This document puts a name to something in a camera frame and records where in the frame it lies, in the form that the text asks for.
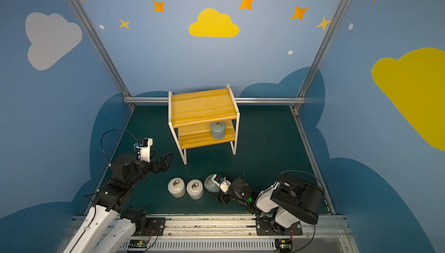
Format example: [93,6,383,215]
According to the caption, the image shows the white tea canister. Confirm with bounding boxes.
[168,177,187,198]
[187,179,204,200]

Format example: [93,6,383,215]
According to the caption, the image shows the rear aluminium frame bar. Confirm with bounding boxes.
[123,97,305,104]

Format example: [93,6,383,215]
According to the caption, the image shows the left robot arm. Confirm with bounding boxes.
[64,152,173,253]

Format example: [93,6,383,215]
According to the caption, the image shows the aluminium mounting rail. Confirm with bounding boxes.
[118,215,358,253]

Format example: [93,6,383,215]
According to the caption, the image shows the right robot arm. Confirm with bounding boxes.
[205,170,325,229]

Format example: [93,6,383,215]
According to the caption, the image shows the controller board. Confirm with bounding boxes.
[275,239,293,253]
[127,239,150,252]

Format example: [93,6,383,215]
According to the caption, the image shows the left controller board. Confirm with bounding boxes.
[127,239,150,252]

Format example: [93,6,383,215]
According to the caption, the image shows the wooden two-tier shelf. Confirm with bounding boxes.
[168,85,241,165]

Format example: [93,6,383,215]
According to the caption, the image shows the aluminium frame post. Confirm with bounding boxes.
[293,0,352,112]
[67,0,131,97]

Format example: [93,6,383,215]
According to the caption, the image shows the grey-blue tea canister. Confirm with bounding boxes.
[210,121,226,140]
[204,174,221,193]

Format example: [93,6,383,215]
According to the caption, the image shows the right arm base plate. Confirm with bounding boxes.
[254,217,303,236]

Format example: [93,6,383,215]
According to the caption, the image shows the right controller board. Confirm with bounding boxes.
[275,239,293,253]

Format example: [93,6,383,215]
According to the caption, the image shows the left aluminium frame post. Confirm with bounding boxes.
[67,0,131,97]

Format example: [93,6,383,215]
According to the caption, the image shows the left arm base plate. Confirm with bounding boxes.
[133,217,166,236]

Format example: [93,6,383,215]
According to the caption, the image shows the right aluminium frame post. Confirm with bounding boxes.
[293,0,352,112]

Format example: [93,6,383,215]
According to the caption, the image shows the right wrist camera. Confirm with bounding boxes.
[213,174,231,193]

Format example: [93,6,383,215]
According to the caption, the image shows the left camera cable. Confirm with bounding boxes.
[100,129,140,165]

